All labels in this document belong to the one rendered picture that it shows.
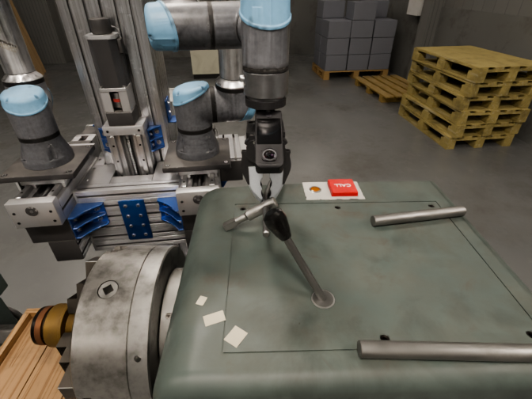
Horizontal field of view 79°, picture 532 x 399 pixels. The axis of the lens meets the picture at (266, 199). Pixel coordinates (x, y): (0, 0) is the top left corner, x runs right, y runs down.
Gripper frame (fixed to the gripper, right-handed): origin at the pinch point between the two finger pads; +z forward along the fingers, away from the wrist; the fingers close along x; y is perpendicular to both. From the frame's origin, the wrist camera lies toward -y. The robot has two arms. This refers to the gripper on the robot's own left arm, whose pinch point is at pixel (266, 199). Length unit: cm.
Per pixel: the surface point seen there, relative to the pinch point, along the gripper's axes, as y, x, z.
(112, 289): -15.0, 27.4, 8.3
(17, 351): -6, 63, 42
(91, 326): -21.5, 28.6, 9.5
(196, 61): 630, 119, 97
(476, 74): 287, -225, 45
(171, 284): -11.7, 18.2, 11.1
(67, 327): -14.2, 39.3, 19.9
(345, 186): 9.9, -18.8, 3.4
